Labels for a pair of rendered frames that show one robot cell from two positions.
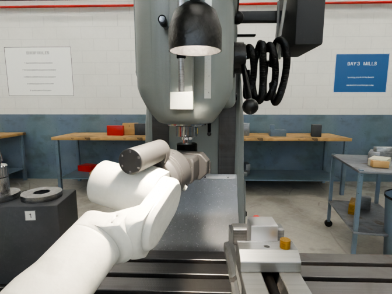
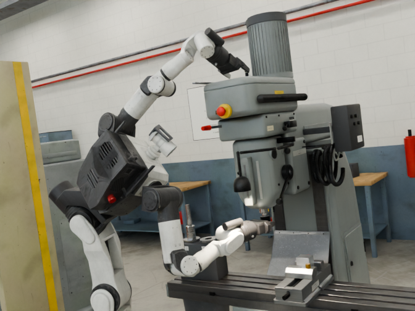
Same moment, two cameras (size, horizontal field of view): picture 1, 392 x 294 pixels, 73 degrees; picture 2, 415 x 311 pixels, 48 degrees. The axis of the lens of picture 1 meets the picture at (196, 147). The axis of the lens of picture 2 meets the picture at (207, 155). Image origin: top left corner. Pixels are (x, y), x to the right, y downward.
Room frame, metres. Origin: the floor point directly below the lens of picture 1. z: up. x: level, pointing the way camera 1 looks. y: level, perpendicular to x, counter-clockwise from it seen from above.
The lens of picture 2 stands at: (-1.32, -0.97, 1.70)
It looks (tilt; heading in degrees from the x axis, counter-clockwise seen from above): 3 degrees down; 33
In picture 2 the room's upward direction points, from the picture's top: 7 degrees counter-clockwise
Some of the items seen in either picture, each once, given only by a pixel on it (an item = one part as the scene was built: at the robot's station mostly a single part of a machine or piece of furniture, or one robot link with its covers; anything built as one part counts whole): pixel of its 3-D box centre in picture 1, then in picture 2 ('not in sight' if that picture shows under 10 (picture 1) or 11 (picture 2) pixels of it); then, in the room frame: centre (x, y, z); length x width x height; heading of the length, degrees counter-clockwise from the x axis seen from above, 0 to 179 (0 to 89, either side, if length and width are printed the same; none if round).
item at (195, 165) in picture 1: (172, 170); (252, 229); (0.51, 0.05, 1.22); 0.13 x 0.12 x 0.10; 74
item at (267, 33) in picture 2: not in sight; (269, 49); (0.84, 0.01, 2.05); 0.20 x 0.20 x 0.32
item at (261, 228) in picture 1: (261, 233); (305, 263); (0.59, -0.15, 1.05); 0.06 x 0.05 x 0.06; 89
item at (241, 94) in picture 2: not in sight; (252, 98); (0.61, 0.02, 1.81); 0.47 x 0.26 x 0.16; 178
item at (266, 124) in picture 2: not in sight; (258, 125); (0.63, 0.02, 1.68); 0.34 x 0.24 x 0.10; 178
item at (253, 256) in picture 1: (267, 255); (301, 271); (0.53, -0.15, 1.03); 0.12 x 0.06 x 0.04; 89
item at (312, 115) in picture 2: not in sight; (299, 123); (1.09, 0.00, 1.66); 0.80 x 0.23 x 0.20; 178
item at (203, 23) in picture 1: (195, 27); (241, 183); (0.38, 0.00, 1.45); 0.07 x 0.07 x 0.06
